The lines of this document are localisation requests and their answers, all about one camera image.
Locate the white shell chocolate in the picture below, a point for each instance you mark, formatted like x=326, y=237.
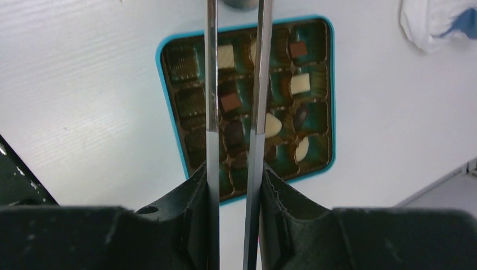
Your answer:
x=273, y=125

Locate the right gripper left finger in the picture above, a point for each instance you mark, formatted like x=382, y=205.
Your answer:
x=169, y=233

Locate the white oval chocolate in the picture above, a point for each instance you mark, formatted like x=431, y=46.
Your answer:
x=302, y=149

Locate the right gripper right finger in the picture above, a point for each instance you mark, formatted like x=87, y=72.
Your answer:
x=298, y=233

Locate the white crumpled cloth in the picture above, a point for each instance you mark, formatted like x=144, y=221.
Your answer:
x=435, y=25

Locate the steel tray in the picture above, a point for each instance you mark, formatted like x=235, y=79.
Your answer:
x=244, y=5

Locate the milk square chocolate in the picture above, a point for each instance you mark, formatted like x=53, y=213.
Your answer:
x=298, y=49

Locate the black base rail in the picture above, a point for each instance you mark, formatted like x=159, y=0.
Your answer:
x=19, y=186

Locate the teal chocolate box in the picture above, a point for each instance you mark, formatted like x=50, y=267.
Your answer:
x=180, y=61

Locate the steel tongs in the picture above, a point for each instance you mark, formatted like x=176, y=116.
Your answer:
x=216, y=101

